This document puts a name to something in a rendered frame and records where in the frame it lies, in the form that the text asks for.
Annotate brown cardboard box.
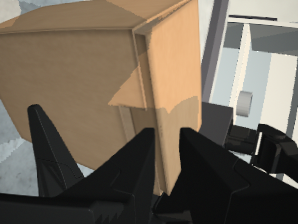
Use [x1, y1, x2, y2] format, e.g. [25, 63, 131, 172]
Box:
[0, 0, 201, 196]

